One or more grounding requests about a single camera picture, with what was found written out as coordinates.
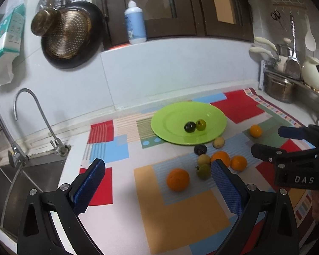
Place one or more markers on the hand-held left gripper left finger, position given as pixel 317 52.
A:
pixel 88 188

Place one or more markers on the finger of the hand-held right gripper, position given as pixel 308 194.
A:
pixel 291 132
pixel 268 153

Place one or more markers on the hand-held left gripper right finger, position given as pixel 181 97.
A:
pixel 226 188

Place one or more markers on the green fruit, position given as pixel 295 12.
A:
pixel 201 124
pixel 203 171

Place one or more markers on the brown round fruit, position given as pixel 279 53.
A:
pixel 218 143
pixel 203 159

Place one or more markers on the dark plum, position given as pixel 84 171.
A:
pixel 200 149
pixel 189 127

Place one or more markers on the large orange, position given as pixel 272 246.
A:
pixel 178 180

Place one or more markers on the green plate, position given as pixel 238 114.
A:
pixel 170 119

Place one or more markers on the person's right hand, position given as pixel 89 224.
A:
pixel 318 207

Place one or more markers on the steel pot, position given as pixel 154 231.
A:
pixel 277 89

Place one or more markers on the colourful patchwork mat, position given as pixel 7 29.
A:
pixel 148 191

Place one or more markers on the white jug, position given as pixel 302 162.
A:
pixel 311 73

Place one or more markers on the white rack panel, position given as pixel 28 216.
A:
pixel 262 74

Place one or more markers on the steel spatula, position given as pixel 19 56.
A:
pixel 293 63

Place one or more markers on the steel sink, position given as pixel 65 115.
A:
pixel 13 188

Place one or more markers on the curved steel faucet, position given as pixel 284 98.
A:
pixel 46 122

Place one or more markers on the steel lever faucet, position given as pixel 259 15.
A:
pixel 14 151

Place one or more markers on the white rice paddle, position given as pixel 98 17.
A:
pixel 310 38

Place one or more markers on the black scissors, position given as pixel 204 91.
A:
pixel 276 16

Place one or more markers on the dark wooden cabinet door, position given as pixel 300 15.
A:
pixel 159 26
pixel 228 29

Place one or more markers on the black frying pan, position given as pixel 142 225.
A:
pixel 69 32

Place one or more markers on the white pump bottle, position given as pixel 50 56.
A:
pixel 134 24

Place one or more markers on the teal and white box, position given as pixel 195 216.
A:
pixel 5 37

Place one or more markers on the small brass pan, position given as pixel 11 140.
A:
pixel 45 21

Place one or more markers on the wooden hook rail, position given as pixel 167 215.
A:
pixel 289 4

